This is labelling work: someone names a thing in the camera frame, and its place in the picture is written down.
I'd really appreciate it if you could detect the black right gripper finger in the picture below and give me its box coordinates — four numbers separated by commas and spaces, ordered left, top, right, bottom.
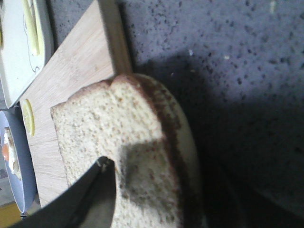
13, 156, 116, 228

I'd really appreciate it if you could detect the light blue plate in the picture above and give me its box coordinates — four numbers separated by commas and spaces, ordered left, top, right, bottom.
0, 111, 38, 213

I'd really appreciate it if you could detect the sandwich filling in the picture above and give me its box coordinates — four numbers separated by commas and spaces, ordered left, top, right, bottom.
2, 127, 22, 180

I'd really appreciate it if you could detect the bread slice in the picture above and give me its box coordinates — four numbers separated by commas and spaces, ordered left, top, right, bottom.
50, 74, 203, 228

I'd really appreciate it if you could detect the white bear tray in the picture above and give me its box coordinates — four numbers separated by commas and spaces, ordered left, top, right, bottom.
0, 0, 54, 108

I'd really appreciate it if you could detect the yellow lemon slice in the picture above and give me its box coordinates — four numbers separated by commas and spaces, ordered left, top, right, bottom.
22, 99, 35, 136

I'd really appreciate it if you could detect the wooden cutting board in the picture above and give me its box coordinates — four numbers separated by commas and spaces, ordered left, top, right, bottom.
20, 0, 133, 206

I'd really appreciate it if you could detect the yellow plastic knife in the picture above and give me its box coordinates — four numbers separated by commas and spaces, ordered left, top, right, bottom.
21, 0, 45, 56

